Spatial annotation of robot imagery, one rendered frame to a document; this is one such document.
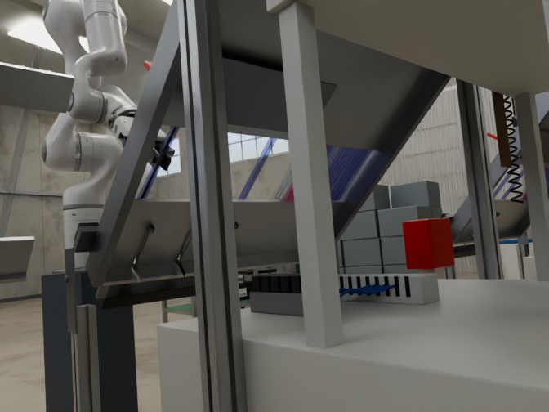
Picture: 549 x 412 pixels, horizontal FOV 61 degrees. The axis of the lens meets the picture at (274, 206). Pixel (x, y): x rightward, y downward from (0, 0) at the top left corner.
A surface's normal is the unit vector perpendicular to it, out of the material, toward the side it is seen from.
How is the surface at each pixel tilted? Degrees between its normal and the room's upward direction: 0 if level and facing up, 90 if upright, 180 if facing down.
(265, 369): 90
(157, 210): 138
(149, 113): 90
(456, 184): 90
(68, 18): 110
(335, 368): 90
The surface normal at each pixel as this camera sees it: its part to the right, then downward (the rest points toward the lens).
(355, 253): -0.58, -0.03
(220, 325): 0.65, -0.11
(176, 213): 0.49, 0.66
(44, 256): 0.86, -0.11
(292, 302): -0.76, 0.00
